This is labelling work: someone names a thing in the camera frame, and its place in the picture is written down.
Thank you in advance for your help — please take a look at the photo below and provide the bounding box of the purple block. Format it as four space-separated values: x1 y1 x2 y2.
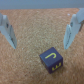
39 47 64 74

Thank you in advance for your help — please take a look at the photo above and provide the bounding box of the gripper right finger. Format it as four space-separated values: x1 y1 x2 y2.
63 13 84 51

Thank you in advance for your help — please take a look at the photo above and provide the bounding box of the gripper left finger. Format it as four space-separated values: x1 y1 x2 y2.
0 13 18 50

